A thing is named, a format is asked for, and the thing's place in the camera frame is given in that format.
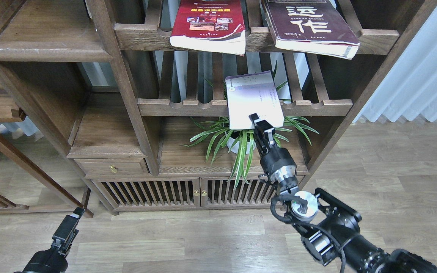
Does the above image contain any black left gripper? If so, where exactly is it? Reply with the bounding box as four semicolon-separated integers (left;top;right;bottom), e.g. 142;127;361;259
23;207;85;273

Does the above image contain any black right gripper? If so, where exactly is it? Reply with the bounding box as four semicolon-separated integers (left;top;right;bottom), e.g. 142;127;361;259
248;113;297;181

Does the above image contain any white lavender book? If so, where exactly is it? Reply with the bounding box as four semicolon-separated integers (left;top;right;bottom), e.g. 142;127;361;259
225;71;284;130

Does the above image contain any maroon book with white characters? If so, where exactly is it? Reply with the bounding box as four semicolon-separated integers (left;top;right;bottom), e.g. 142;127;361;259
261;0;360;60

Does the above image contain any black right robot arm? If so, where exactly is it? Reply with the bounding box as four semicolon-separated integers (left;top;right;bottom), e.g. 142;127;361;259
249;113;437;273

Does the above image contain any green spider plant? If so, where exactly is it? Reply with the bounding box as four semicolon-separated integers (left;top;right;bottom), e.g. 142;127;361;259
183;61;319;189

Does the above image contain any white plant pot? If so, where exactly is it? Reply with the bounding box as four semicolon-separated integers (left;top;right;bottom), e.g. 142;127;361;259
226;130;256;154

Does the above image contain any small wooden drawer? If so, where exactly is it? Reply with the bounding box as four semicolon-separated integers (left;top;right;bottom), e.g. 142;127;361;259
75;158;148;178

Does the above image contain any right cabinet slatted door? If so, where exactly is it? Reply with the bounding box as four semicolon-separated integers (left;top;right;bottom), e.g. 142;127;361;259
193;177;276;209

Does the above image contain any cabinet slatted door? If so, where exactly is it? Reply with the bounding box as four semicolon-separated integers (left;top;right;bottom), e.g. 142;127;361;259
193;177;276;209
93;178;201;212

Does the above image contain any left cabinet slatted door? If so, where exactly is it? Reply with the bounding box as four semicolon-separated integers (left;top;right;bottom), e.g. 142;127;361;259
93;178;201;212

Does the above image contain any red cover book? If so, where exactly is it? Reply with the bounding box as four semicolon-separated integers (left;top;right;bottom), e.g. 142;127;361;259
170;0;246;56

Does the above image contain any dark wooden bookshelf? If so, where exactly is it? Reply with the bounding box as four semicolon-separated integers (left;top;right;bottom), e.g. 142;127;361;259
0;0;437;213

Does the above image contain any wooden side rack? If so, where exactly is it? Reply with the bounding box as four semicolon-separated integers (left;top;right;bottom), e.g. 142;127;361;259
0;84;91;213

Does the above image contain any white pleated curtain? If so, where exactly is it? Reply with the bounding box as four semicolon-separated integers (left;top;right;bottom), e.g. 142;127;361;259
354;7;437;122

